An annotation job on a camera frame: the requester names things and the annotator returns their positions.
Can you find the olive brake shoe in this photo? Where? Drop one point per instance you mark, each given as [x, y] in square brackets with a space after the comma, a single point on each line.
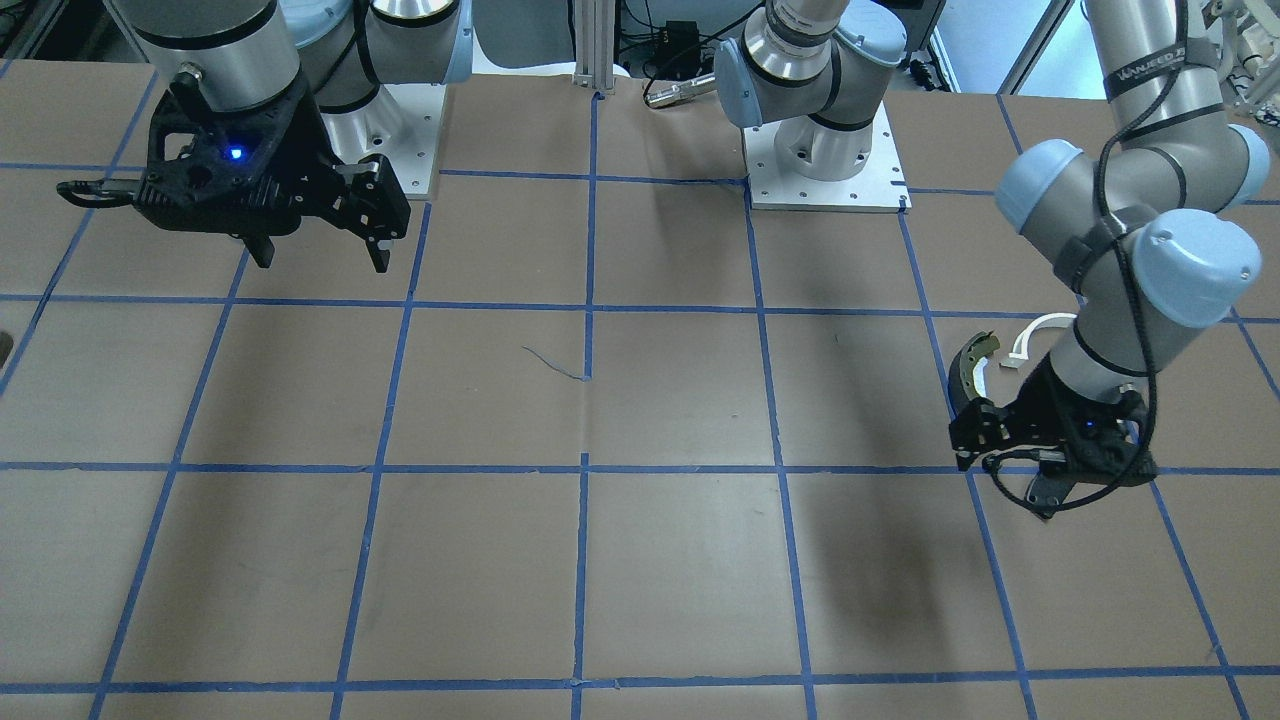
[967, 370]

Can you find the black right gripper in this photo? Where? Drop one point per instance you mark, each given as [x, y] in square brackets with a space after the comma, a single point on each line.
[312, 157]

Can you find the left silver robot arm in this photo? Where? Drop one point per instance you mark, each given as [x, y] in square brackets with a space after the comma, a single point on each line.
[1137, 232]

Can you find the aluminium frame post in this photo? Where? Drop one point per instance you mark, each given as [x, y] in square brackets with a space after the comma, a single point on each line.
[593, 34]

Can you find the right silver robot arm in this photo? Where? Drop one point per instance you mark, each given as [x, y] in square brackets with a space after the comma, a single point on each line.
[245, 52]

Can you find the silver metal flashlight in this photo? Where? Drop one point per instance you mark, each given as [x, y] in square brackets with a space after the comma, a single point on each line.
[680, 92]

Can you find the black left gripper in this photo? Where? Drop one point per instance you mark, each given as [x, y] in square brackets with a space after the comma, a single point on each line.
[1043, 402]

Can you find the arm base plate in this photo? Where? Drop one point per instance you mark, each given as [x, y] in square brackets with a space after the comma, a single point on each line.
[403, 123]
[796, 165]

